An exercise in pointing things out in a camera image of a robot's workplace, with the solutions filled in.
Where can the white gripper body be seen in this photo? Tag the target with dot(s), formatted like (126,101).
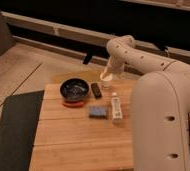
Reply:
(107,74)

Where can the white bottle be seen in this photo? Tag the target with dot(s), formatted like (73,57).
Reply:
(116,107)

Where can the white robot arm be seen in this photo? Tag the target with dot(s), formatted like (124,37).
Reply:
(159,106)

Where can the white paper cup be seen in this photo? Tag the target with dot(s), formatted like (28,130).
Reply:
(106,85)

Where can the small black rectangular block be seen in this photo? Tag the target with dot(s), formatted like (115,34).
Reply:
(96,90)

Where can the blue sponge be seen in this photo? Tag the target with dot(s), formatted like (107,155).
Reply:
(97,112)

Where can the black bowl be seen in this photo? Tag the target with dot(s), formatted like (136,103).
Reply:
(74,89)

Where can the red flat object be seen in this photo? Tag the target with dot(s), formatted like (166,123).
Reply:
(73,104)

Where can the dark grey floor mat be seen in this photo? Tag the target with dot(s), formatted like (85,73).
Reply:
(18,124)

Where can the wooden beam rail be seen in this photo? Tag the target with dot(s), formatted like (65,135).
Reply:
(80,35)

